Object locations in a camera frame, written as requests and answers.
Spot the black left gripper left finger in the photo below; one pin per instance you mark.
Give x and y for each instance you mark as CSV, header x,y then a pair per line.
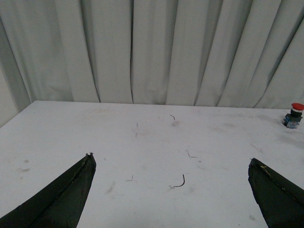
x,y
60,204

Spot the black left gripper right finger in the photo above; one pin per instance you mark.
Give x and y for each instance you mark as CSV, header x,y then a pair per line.
x,y
281,202

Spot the white pleated curtain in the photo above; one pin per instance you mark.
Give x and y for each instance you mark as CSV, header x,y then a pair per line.
x,y
225,53

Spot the red push button switch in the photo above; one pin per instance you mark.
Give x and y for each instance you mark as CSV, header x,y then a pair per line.
x,y
292,119

